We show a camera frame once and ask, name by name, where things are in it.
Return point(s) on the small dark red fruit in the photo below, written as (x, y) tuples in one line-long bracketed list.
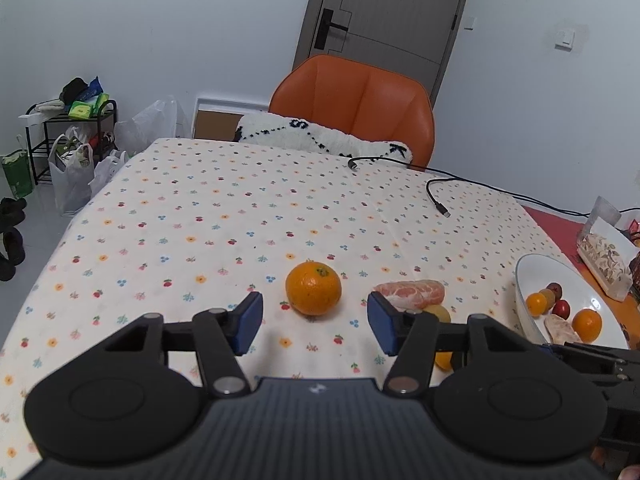
[(556, 290), (561, 309)]

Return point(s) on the pale peeled pomelo piece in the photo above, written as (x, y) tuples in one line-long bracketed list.
[(560, 329)]

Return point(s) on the white cushion with black pattern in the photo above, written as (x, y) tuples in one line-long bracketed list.
[(290, 132)]

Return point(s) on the green bag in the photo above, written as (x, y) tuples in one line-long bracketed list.
[(17, 175)]

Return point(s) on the small white wall switch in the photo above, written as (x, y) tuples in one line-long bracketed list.
[(469, 23)]

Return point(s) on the green packet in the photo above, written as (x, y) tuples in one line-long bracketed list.
[(87, 106)]

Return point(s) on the small green fruit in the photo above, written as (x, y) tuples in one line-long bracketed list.
[(440, 314)]

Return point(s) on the small yellow brown fruit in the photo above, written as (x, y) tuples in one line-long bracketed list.
[(546, 296)]

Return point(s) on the white cloth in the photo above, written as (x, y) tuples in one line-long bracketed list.
[(47, 106)]

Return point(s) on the black shelf rack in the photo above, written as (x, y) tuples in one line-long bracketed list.
[(107, 110)]

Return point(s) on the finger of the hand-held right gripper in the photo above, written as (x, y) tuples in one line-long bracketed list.
[(590, 357)]

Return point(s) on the white framed board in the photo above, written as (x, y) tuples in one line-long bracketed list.
[(220, 120)]

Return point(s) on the large orange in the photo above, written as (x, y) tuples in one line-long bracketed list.
[(586, 324)]

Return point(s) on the clear plastic bag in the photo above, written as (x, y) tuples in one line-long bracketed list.
[(150, 125)]

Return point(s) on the black cloth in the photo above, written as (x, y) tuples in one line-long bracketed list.
[(75, 89)]

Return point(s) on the pink peeled pomelo piece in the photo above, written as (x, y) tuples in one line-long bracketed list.
[(410, 294)]

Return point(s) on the orange chair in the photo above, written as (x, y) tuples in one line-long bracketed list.
[(350, 95)]

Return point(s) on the white bag with red print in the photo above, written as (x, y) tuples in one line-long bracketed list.
[(107, 171)]

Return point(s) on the white plastic bag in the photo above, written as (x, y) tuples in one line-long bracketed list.
[(72, 180)]

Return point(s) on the blue packet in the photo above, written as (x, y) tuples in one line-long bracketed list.
[(93, 87)]

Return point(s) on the small mandarin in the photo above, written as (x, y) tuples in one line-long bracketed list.
[(536, 304), (444, 361)]

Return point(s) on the medium orange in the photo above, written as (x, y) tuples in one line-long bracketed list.
[(313, 287)]

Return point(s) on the red orange table mat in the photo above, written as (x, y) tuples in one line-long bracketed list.
[(555, 230)]

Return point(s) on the grey door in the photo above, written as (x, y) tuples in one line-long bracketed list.
[(395, 5)]

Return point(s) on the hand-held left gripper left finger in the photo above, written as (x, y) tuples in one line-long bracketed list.
[(247, 322)]

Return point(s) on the clear glass cup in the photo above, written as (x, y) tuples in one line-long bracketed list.
[(605, 209)]

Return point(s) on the white bowl with dark rim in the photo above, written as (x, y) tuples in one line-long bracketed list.
[(590, 290)]

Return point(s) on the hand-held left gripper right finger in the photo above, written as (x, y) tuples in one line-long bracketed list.
[(382, 322)]

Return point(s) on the floral tablecloth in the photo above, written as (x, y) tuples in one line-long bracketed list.
[(200, 220)]

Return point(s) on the floral tissue pack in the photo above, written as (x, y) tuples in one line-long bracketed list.
[(605, 257)]

